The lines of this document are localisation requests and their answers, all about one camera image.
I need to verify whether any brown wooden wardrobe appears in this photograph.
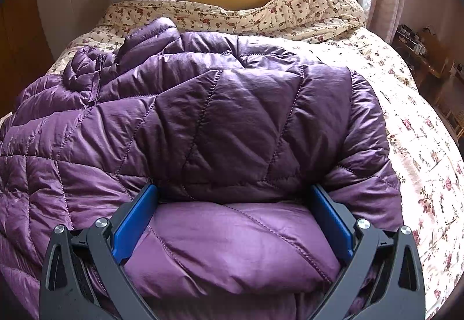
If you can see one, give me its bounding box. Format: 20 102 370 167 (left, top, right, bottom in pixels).
0 0 53 115

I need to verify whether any wooden side table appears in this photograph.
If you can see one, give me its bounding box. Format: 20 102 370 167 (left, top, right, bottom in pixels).
392 25 454 88

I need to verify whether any purple quilted down jacket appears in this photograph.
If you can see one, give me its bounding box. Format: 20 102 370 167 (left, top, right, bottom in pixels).
1 18 403 319

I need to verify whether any small-floral cream pillow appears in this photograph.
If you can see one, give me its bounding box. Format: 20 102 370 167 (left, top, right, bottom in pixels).
98 0 366 44

